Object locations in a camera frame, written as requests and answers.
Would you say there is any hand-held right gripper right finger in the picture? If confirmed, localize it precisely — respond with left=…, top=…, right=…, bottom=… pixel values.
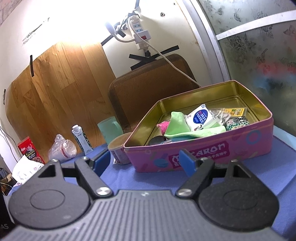
left=176, top=149, right=251, bottom=200

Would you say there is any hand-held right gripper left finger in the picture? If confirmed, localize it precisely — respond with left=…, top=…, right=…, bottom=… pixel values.
left=37, top=149, right=114, bottom=199

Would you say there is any pink biscuit tin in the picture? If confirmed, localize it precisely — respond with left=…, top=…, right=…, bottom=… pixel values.
left=123, top=80, right=274, bottom=173

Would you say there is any green cloth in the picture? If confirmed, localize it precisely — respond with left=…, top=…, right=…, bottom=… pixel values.
left=164, top=111, right=226, bottom=140

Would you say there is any pink crochet piece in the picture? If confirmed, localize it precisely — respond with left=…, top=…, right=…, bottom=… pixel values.
left=156, top=120, right=172, bottom=135

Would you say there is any white blue wet wipes pack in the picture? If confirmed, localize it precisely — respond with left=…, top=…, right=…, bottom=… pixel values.
left=185, top=104, right=217, bottom=132

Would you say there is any green patterned packet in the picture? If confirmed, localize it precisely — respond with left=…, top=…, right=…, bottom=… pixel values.
left=225, top=116, right=250, bottom=128

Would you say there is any yellow box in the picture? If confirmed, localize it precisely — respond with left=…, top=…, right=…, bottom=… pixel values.
left=223, top=107, right=248, bottom=118

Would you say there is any round paper food can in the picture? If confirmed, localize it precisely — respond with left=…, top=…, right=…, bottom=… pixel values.
left=107, top=133, right=134, bottom=166

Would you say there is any small milk carton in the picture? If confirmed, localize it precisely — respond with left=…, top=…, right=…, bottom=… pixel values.
left=71, top=125, right=94, bottom=156

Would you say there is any green plastic cup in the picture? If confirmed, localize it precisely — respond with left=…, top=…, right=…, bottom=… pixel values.
left=97, top=116, right=125, bottom=147

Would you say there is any blue printed tablecloth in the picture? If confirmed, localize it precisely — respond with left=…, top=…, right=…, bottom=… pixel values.
left=6, top=134, right=296, bottom=233

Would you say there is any clear plastic bag with cups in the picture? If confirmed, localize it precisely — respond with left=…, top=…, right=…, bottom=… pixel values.
left=48, top=134, right=78, bottom=163

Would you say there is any white tissue pack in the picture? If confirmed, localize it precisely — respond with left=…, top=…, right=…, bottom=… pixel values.
left=11, top=155, right=46, bottom=185

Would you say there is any red snack box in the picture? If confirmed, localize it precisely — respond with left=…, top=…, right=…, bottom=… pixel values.
left=17, top=136, right=46, bottom=165

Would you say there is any wood pattern board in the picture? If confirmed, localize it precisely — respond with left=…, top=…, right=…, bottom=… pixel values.
left=4, top=41, right=117, bottom=156

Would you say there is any brown chair back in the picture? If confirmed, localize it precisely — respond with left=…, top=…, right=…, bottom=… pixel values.
left=108, top=53, right=202, bottom=138

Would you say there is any black tape cross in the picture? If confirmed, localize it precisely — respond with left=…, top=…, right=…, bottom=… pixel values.
left=129, top=45, right=180, bottom=71

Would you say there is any white gooseneck lamp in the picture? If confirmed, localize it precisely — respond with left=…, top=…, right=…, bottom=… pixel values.
left=104, top=20, right=136, bottom=44

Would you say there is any white framed frosted window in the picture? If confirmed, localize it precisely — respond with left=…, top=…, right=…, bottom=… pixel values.
left=182, top=0, right=296, bottom=145

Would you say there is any white power strip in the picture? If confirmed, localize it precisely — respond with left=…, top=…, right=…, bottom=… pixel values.
left=128, top=16, right=152, bottom=51

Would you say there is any cluster of cables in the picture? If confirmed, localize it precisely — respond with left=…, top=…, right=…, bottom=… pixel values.
left=0, top=126, right=15, bottom=196

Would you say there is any white power cable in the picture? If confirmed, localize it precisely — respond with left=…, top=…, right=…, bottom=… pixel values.
left=147, top=44, right=202, bottom=88

